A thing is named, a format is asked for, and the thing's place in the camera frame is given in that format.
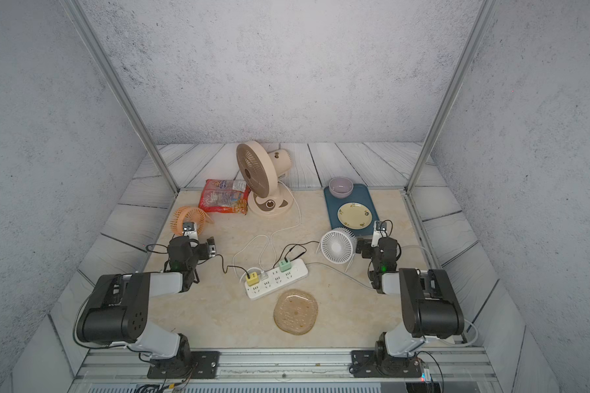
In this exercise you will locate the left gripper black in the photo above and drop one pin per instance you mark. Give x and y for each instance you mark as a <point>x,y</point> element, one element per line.
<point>204,252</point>

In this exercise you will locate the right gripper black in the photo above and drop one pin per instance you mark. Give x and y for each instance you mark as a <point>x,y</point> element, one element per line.
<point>367,247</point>

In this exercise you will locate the yellow USB charger plug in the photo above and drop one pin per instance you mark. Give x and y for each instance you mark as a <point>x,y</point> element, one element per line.
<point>252,279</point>

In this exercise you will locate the white power strip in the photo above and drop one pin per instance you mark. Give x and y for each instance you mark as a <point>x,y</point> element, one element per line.
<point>277,280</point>

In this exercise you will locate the green USB charger plug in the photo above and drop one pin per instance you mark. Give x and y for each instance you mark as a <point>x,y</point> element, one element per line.
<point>284,265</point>

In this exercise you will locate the amber glass plate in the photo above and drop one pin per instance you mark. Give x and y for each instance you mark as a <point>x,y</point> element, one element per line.
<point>296,312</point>

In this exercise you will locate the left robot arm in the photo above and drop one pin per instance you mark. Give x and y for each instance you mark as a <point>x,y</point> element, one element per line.
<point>116,312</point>

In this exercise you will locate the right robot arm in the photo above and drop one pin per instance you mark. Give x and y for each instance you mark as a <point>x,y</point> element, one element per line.
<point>430,309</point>

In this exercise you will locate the orange small USB fan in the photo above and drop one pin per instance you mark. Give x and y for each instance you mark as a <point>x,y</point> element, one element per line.
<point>189,214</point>

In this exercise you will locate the white small USB fan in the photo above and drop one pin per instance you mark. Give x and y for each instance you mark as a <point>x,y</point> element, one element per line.
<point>338,246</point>

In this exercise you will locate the beige desk fan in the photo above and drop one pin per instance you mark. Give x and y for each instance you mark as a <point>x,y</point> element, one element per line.
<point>262,171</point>

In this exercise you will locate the yellow plate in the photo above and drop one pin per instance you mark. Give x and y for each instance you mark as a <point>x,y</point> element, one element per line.
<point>354,216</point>

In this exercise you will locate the red snack bag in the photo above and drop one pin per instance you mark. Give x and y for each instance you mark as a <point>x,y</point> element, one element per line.
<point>225,196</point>

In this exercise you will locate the purple bowl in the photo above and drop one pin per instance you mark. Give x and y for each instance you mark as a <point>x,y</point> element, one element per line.
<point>341,187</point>

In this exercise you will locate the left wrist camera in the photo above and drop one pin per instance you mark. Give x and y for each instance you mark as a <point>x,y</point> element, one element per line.
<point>190,230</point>

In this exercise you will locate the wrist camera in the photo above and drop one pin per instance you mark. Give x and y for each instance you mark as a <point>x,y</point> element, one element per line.
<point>380,231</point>
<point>190,230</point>

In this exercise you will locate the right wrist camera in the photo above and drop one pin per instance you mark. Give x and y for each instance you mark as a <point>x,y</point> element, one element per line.
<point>380,231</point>

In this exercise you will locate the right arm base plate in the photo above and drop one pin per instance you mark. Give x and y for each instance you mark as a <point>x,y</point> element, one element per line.
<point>367,364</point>

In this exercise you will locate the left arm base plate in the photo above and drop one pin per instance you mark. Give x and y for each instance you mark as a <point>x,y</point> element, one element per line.
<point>192,365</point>

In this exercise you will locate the front aluminium rail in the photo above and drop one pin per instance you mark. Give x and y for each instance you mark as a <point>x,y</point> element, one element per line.
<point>438,364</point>

